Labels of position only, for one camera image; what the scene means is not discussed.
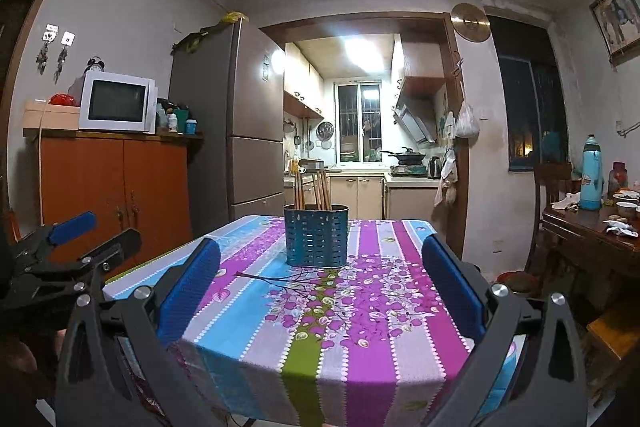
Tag set of wooden chopsticks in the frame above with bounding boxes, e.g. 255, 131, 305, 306
292, 169, 333, 211

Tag brown wooden door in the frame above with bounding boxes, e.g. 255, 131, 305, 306
0, 0, 58, 228

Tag kitchen window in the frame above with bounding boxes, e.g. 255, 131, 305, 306
334, 80, 383, 164

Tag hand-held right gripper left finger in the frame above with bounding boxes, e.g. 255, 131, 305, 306
55, 237, 222, 427

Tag orange wooden cabinet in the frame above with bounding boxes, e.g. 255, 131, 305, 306
39, 129, 203, 263

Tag beige box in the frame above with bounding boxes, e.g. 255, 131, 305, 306
24, 101, 81, 130

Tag long kitchen wall cabinet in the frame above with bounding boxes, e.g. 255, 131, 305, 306
283, 42, 325, 118

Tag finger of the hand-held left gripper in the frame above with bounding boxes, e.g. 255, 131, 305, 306
12, 210, 98, 258
10, 228, 143, 303

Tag black wok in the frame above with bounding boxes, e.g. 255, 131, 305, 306
379, 148, 427, 164

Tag steel range hood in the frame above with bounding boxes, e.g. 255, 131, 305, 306
392, 104, 437, 144

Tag dark wooden dining table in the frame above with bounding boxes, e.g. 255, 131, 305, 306
541, 202, 640, 308

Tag blue thermos flask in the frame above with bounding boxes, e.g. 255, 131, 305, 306
580, 134, 605, 211

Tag crumpled white paper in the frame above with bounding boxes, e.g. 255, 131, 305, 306
602, 217, 640, 238

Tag blue perforated utensil holder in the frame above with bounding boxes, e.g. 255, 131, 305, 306
283, 204, 350, 268

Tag kitchen ceiling light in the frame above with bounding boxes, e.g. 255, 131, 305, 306
342, 34, 383, 72

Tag dark barred window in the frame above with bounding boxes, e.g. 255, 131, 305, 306
487, 14, 571, 172

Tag floral striped tablecloth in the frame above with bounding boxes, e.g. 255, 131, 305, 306
102, 214, 516, 427

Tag hanging cloth bags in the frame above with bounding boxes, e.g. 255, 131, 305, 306
434, 150, 459, 208

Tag green bundle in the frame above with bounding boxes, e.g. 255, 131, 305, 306
171, 24, 223, 55

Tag framed elephant picture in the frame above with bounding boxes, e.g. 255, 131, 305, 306
589, 0, 640, 66

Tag grey refrigerator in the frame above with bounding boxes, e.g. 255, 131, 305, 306
167, 18, 286, 238

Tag white cord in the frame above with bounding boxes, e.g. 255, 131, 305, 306
35, 99, 53, 218

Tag white hanging plastic bag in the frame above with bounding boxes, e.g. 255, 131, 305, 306
455, 99, 481, 138

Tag red floor basin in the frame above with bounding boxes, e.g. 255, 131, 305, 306
495, 271, 541, 298

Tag wall cabinet above hood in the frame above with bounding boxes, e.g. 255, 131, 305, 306
392, 34, 447, 95

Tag golden round wall plate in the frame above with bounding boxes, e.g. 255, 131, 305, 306
450, 3, 492, 42

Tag white microwave oven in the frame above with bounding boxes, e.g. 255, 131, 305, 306
77, 72, 158, 135

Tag red jar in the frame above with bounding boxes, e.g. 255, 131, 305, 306
607, 162, 629, 198

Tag wooden stool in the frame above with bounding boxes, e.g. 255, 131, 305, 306
585, 302, 640, 408

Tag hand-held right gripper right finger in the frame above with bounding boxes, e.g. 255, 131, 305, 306
421, 234, 587, 427

